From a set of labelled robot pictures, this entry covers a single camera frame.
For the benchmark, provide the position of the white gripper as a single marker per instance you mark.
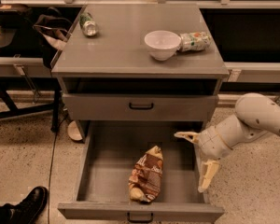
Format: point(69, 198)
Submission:
point(212, 144)

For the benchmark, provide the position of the brown chip bag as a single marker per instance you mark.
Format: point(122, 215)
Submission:
point(145, 180)

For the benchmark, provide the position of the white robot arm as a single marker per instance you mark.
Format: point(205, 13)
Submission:
point(254, 116)

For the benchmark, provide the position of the open grey middle drawer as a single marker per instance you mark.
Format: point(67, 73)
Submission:
point(112, 149)

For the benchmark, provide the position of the grey drawer cabinet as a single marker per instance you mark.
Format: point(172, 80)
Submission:
point(116, 62)

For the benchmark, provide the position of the closed grey top drawer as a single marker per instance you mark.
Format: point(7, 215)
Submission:
point(139, 107)

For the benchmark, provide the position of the white ceramic bowl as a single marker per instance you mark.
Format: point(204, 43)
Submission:
point(162, 45)

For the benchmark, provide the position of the round tan floor disc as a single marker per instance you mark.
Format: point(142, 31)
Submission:
point(73, 131)

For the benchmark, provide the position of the green soda can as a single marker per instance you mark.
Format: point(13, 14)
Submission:
point(87, 24)

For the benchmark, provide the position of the black leather shoe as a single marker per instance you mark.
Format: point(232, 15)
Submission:
point(28, 210)

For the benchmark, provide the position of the black side table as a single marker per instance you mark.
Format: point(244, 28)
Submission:
point(23, 54)

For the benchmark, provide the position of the dark bag with straps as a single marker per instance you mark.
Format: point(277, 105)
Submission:
point(54, 29)

